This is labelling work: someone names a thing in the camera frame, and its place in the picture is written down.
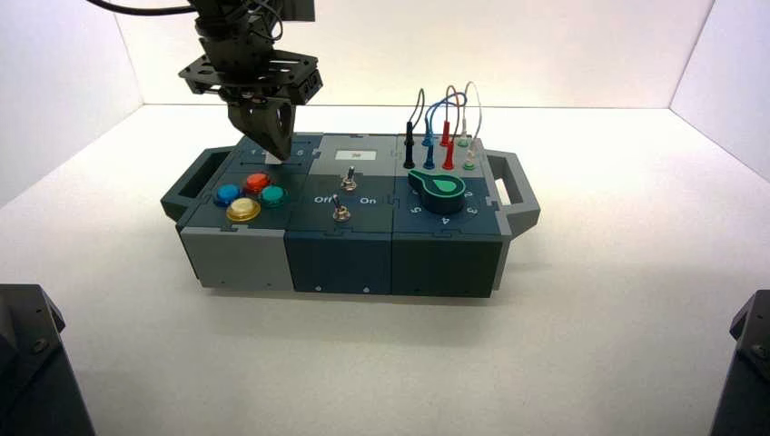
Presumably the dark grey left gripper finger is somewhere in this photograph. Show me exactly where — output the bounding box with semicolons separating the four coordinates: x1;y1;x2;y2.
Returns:
276;102;298;162
227;103;285;160

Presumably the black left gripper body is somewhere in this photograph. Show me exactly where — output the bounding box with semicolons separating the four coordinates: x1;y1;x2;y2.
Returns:
178;35;323;105

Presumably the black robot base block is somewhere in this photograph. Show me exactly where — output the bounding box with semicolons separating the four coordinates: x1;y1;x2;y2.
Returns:
0;283;97;436
709;290;770;436

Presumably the red round push button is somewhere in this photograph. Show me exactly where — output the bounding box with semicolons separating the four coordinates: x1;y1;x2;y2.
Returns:
242;173;273;195

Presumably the green round push button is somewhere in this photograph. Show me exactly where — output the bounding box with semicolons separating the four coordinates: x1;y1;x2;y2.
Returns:
258;184;289;210

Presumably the blue round push button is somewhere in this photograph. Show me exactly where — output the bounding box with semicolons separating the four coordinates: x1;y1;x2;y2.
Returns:
213;183;243;207

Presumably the yellow round push button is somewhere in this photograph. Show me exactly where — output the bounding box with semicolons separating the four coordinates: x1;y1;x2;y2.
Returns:
225;197;262;223

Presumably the teal and grey control box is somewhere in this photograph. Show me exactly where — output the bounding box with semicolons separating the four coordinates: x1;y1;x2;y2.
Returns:
160;132;541;299

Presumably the green rotary selector knob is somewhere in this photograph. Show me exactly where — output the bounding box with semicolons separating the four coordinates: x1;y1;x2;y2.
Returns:
408;169;468;216

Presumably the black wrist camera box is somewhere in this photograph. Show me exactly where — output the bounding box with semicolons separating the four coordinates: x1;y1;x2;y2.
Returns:
279;0;317;23

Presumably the black banana plug cable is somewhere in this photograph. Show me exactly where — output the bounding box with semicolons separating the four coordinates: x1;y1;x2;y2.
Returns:
402;88;427;170

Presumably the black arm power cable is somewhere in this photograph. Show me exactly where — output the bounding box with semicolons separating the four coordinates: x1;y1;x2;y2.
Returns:
84;0;200;17

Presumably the blue banana plug cable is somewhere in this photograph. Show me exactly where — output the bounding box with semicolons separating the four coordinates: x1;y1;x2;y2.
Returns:
420;91;469;172

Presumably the red banana plug cable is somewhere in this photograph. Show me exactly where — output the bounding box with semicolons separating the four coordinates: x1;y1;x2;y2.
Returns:
439;84;464;172

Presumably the white banana plug cable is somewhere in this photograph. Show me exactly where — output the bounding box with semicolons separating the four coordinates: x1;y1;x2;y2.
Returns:
459;80;484;160

